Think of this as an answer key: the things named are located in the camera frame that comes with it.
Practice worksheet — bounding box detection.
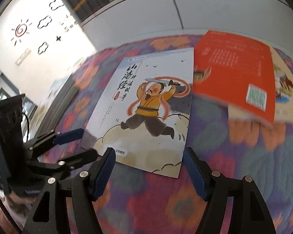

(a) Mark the white swordsman cover book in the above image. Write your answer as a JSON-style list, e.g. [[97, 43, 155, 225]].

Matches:
[[81, 48, 194, 178]]

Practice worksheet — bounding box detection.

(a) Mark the beige world history book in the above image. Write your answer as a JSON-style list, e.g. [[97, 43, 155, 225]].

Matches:
[[228, 47, 293, 127]]

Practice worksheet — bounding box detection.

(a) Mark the red Pinocchio book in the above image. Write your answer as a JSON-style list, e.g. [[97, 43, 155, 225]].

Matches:
[[193, 31, 275, 126]]

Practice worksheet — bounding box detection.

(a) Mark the rabbit slope picture book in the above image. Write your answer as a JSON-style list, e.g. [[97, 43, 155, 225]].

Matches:
[[29, 74, 79, 139]]

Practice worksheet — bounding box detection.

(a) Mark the floral quilted mat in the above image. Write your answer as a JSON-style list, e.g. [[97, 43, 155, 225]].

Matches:
[[38, 34, 293, 234]]

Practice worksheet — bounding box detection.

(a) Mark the white bookshelf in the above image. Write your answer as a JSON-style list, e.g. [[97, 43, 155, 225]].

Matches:
[[80, 0, 293, 53]]

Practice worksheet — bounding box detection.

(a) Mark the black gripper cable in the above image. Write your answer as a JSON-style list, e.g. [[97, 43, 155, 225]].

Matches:
[[0, 180, 23, 234]]

